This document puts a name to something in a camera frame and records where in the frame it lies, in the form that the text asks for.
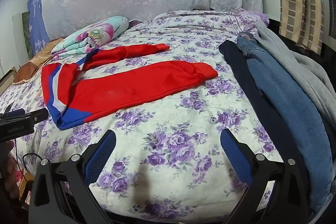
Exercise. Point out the blue jeans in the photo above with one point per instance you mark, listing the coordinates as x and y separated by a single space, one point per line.
283 98

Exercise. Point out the dark navy pants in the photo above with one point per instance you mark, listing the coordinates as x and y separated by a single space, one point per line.
244 69

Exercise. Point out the wooden frame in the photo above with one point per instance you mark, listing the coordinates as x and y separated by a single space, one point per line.
8 77

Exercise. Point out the orange brown pillow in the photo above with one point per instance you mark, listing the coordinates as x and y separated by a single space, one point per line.
34 61

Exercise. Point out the red pants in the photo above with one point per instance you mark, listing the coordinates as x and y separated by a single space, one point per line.
131 87

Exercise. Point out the grey fleece garment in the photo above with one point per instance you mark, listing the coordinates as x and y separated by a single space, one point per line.
302 69

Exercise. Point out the green picture frame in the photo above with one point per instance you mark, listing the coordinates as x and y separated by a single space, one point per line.
26 32

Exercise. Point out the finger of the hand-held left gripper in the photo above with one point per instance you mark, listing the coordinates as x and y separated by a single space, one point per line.
15 114
39 115

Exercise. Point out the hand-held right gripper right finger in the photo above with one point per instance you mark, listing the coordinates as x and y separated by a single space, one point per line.
236 158

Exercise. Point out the blue printed bag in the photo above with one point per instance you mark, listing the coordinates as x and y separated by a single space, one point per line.
36 24

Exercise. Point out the purple cloth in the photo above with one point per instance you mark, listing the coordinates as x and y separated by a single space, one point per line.
135 23

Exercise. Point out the purple floral bed sheet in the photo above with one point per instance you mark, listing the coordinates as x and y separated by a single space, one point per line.
170 134

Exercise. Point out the person's left hand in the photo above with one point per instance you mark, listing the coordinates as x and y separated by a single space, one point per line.
10 174

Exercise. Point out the folded teal pink floral quilt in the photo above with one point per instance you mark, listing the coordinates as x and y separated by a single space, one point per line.
92 35

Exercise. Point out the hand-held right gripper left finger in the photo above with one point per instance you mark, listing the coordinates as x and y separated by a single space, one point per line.
101 158

